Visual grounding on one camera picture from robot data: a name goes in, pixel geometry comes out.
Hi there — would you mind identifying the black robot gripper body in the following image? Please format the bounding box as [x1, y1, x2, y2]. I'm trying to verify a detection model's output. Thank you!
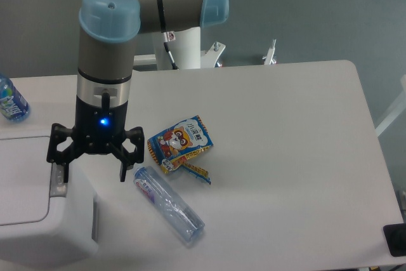
[72, 98, 128, 154]

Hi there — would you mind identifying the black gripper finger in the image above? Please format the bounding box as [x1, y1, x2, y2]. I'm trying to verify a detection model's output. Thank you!
[46, 123, 84, 183]
[109, 126, 145, 182]

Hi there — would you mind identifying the white push-button trash can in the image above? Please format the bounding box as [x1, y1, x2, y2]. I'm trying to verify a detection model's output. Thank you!
[1, 135, 98, 270]

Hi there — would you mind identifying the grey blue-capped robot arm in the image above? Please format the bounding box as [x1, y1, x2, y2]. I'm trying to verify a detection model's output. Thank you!
[46, 0, 229, 182]

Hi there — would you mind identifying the blue raccoon snack bag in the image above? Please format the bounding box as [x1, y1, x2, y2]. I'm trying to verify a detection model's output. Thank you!
[147, 115, 213, 184]

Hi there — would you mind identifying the blue green-label drink bottle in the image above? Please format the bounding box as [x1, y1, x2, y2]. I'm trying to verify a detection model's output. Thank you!
[1, 74, 30, 122]

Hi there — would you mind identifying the clear plastic water bottle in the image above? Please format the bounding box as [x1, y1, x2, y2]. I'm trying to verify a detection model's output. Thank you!
[133, 166, 205, 244]

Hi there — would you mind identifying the white stand at right edge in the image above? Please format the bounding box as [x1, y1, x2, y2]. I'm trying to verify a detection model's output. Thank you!
[375, 75, 405, 137]

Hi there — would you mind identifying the black device at table edge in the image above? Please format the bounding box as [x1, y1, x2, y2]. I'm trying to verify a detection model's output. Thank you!
[383, 223, 405, 257]

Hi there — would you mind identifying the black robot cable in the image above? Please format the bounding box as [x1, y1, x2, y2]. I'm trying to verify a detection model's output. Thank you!
[163, 41, 179, 70]

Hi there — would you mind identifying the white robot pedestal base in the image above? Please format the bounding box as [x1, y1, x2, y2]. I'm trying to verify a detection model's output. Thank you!
[133, 27, 226, 70]

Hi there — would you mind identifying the white metal frame bracket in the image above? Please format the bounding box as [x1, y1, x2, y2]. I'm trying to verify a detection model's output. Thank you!
[262, 39, 277, 65]

